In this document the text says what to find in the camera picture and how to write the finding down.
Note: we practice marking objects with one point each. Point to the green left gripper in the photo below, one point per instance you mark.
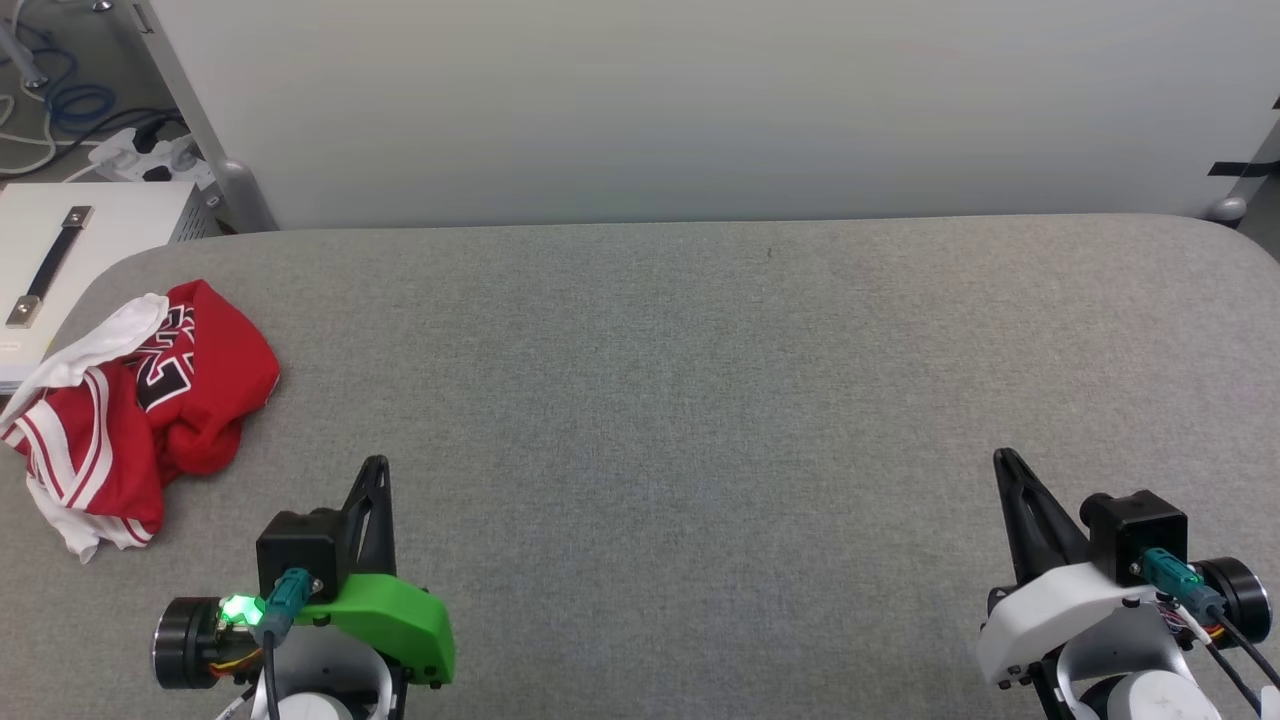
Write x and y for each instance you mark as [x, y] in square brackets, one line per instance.
[400, 620]

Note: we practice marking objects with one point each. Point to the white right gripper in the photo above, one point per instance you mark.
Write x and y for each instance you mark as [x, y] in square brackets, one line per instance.
[1050, 615]

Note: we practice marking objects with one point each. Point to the red white basketball jersey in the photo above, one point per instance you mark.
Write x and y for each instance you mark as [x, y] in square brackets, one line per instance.
[200, 390]

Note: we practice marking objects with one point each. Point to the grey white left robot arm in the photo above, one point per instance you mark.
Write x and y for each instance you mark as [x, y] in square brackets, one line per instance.
[190, 645]

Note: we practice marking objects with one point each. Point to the white round partition foot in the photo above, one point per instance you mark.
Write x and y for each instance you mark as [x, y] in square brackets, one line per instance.
[1226, 209]

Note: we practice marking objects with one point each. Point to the white equipment case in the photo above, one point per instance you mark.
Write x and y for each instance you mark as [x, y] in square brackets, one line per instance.
[120, 225]

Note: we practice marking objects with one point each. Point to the black tape strip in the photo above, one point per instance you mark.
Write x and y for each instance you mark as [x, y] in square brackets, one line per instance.
[1245, 165]

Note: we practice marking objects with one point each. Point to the white power strip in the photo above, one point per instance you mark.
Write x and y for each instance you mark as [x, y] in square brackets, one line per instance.
[150, 155]

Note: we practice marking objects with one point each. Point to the white partition panel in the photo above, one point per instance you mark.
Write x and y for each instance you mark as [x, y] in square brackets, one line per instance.
[700, 100]

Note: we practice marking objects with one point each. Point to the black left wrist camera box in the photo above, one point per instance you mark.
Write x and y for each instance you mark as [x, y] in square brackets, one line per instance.
[295, 550]

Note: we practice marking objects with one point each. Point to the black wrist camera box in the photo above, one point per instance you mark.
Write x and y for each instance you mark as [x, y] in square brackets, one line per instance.
[295, 550]
[1135, 530]

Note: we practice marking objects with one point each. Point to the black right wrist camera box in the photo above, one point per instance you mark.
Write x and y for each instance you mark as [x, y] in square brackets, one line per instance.
[1135, 530]

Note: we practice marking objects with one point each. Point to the grey partition post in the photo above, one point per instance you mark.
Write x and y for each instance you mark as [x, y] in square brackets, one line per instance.
[215, 150]

